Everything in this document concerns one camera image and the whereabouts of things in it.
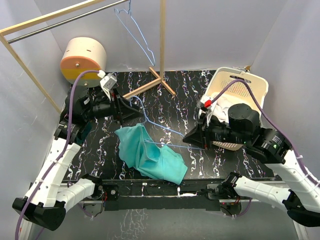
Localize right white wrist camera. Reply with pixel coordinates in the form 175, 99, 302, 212
196, 97, 217, 120

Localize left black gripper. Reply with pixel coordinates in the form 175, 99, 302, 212
82, 86, 143, 124

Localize cream plastic laundry basket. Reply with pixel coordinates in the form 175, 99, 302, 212
198, 66, 270, 152

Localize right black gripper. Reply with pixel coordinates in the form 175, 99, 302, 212
182, 112, 249, 151

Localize teal t shirt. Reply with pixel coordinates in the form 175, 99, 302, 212
115, 123, 188, 185

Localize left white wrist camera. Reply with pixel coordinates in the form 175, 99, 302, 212
97, 70, 117, 99

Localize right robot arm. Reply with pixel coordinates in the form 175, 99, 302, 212
183, 103, 320, 228

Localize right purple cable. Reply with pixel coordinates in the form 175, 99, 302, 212
209, 79, 320, 191

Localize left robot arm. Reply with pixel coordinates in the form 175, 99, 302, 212
12, 86, 143, 231

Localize purple cable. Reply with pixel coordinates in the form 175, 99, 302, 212
14, 69, 101, 240
209, 79, 320, 191

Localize white t shirt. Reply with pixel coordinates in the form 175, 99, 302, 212
213, 94, 233, 122

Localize wooden clothes rack frame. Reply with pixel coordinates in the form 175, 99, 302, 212
0, 0, 178, 113

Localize aluminium rail frame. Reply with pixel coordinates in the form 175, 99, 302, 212
23, 159, 310, 240

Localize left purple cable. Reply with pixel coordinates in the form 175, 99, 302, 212
14, 69, 101, 240

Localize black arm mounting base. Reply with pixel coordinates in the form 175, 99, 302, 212
84, 178, 253, 212

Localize cream orange yellow drum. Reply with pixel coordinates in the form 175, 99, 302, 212
60, 37, 107, 84

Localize blue wire hanger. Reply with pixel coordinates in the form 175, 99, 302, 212
129, 95, 205, 151
113, 0, 156, 67

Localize metal hanging rod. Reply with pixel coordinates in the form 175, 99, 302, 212
7, 0, 129, 44

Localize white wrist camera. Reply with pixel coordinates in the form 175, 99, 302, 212
196, 97, 217, 120
97, 70, 117, 99

